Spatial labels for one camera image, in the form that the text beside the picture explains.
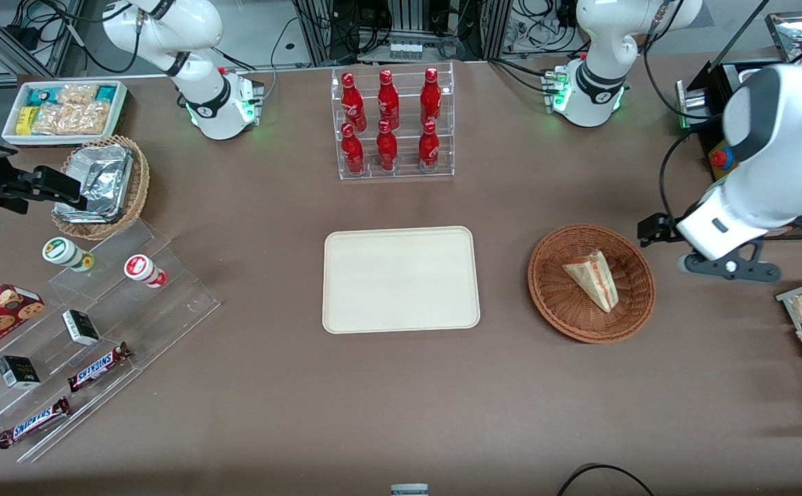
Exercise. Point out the triangular sandwich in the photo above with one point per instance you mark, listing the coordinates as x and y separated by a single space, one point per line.
594 279

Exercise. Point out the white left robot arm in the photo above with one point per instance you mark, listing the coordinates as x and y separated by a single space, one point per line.
787 138

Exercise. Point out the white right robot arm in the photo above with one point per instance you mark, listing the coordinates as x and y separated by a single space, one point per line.
201 27

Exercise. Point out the light tan wicker basket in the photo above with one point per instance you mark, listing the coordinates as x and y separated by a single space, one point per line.
140 186

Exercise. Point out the white snack tray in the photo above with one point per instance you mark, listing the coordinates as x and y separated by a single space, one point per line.
122 103

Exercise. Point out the brown round wicker basket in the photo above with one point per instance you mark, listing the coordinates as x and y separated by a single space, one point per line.
559 303

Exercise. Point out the silver metal tray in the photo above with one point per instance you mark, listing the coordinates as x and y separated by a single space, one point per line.
787 34

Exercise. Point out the beige plastic tray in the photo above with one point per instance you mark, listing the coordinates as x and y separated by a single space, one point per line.
401 279

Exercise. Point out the stacked aluminium foil containers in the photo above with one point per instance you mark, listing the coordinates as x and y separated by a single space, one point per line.
101 179

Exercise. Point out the green lid yogurt cup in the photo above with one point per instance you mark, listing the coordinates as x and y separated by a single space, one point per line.
63 251

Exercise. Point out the large clear cracker bag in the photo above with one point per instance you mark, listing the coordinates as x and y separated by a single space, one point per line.
70 118

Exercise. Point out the yellow snack packet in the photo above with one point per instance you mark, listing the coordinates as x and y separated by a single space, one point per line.
25 120

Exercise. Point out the teal snack packet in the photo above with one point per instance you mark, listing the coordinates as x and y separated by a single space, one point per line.
107 93
43 96

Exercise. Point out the yellow emergency stop button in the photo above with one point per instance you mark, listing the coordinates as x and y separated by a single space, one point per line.
721 160

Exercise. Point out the small clear cracker bag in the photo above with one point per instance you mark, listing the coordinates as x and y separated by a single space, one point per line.
77 94

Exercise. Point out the red lid yogurt cup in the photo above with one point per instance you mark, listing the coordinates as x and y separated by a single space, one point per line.
140 269

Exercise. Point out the small black carton box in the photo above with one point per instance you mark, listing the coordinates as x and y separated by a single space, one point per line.
81 327
18 372

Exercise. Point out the black control box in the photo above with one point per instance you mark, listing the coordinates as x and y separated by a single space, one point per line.
725 89

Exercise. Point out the clear acrylic stepped stand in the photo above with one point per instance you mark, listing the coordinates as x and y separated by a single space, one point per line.
160 317

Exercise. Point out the Snickers chocolate bar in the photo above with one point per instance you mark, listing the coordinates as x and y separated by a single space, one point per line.
98 367
34 422

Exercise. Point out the red cola bottle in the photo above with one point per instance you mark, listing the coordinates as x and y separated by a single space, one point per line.
388 100
431 96
353 153
354 103
387 150
429 148

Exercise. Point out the clear acrylic bottle rack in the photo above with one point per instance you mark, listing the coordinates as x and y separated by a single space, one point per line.
408 176

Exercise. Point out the white power strip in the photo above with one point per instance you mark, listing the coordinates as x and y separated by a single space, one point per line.
408 50

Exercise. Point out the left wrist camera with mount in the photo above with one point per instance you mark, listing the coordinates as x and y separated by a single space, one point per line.
732 267

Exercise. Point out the aluminium frame structure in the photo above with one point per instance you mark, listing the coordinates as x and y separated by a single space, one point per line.
490 27

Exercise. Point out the grey metal bracket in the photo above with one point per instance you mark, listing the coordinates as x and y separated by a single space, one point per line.
409 490

